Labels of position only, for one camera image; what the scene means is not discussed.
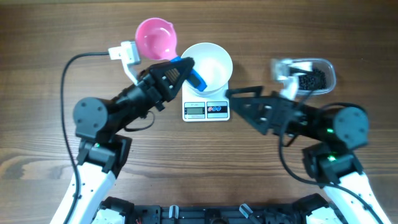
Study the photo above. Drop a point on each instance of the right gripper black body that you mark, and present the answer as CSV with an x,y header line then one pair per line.
x,y
298,121

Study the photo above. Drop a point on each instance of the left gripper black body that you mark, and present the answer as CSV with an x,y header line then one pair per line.
x,y
150,97

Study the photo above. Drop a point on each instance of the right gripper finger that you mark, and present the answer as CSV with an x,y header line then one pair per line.
x,y
255,110
252,91

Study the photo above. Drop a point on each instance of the pink scoop blue handle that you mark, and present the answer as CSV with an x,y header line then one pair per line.
x,y
156,39

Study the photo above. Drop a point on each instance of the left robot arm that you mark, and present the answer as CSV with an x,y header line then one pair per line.
x,y
102,151

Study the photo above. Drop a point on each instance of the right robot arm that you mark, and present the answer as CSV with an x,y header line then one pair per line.
x,y
339,129

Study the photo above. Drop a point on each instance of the white digital kitchen scale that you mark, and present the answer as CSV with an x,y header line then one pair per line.
x,y
197,107

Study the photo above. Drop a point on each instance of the white bowl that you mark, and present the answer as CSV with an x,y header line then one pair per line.
x,y
213,63

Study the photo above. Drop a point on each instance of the black beans pile in container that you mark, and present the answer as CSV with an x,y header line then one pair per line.
x,y
314,81

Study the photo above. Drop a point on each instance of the clear plastic container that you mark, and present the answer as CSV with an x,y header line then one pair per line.
x,y
325,66

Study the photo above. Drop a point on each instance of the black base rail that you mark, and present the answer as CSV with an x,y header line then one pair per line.
x,y
310,209

